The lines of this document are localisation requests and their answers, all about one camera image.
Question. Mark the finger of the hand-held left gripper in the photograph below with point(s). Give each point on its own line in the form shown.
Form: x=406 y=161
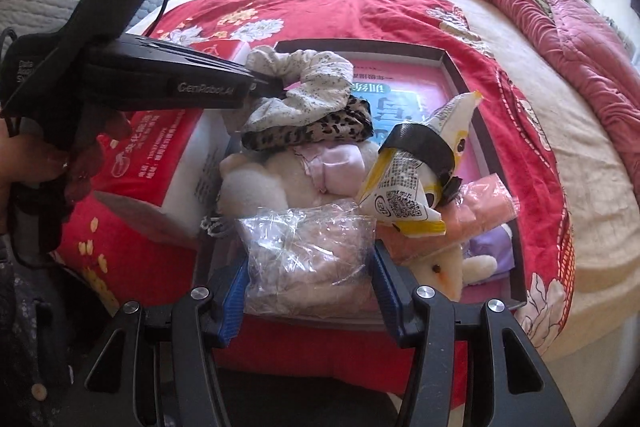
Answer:
x=265 y=86
x=210 y=55

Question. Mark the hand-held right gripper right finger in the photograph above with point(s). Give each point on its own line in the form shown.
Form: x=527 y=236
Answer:
x=387 y=287

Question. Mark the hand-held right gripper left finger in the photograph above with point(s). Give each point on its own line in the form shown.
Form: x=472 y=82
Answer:
x=232 y=307

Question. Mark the white floral scrunchie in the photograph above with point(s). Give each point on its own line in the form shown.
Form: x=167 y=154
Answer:
x=320 y=82

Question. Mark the leopard print scrunchie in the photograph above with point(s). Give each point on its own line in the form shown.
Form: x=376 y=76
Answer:
x=310 y=129

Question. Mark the plush rabbit purple dress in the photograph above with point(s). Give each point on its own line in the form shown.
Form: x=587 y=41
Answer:
x=450 y=267

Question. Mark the clear plastic bag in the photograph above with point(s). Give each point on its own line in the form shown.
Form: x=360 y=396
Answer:
x=305 y=257

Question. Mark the red tissue pack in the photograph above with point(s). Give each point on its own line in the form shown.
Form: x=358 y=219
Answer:
x=150 y=167

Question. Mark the yellow snack packet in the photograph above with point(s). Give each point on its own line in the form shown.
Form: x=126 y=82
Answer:
x=400 y=192

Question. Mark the plush rabbit pink dress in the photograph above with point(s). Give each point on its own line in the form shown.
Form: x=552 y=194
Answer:
x=260 y=187

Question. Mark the pink towel packet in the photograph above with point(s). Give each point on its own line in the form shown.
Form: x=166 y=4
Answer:
x=480 y=207

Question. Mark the shallow grey box pink inside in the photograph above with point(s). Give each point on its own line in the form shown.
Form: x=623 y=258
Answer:
x=415 y=77

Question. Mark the person's left hand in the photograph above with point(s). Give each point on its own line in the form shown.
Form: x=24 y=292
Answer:
x=35 y=157

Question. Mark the red floral blanket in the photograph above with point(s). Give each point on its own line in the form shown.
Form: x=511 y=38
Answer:
x=350 y=12

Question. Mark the person's dark floral clothing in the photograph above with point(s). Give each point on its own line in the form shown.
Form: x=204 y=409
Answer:
x=30 y=332

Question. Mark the bed with cream sheet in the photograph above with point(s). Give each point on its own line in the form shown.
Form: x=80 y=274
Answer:
x=590 y=207

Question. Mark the pink quilt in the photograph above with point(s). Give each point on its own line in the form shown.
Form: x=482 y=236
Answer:
x=575 y=37

